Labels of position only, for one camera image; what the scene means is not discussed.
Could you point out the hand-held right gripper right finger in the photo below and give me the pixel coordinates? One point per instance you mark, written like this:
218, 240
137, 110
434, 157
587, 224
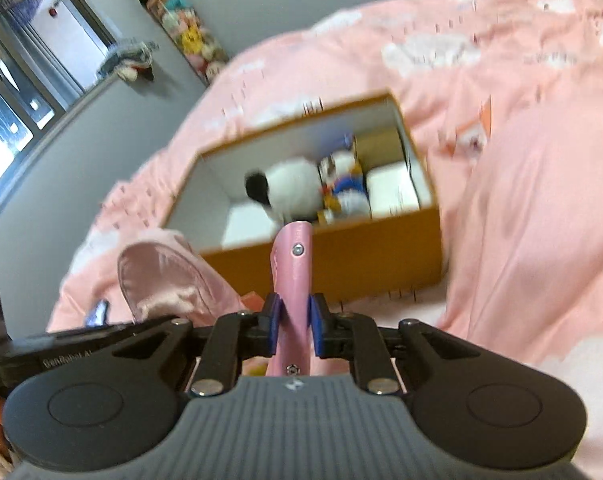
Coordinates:
316, 332

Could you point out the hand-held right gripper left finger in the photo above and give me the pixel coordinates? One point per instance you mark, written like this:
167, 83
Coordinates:
275, 327

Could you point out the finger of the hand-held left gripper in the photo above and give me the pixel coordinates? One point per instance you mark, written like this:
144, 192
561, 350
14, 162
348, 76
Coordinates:
97, 314

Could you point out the pink folding tool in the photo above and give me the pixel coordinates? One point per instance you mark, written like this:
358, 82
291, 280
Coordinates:
294, 280

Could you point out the orange cardboard storage box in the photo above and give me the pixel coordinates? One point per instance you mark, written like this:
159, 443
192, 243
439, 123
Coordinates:
361, 255

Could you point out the panda plush toy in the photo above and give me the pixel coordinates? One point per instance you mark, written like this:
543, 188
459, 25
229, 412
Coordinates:
296, 185

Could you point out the white box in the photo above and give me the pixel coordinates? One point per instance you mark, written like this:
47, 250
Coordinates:
391, 190

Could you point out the gold cardboard box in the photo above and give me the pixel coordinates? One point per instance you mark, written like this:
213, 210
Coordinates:
379, 150

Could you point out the pink satin pouch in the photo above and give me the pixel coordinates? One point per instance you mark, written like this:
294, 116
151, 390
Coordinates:
156, 280

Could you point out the pink cloud-print blanket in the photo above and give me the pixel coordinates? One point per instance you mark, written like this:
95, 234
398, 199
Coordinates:
506, 185

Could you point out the window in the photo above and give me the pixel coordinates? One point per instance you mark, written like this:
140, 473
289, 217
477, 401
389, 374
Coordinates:
11, 85

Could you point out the small hanging plush toy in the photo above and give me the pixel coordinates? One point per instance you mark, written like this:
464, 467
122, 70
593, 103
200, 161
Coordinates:
129, 60

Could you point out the hanging strip of plush toys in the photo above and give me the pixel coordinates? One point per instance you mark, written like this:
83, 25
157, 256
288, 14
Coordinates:
186, 35

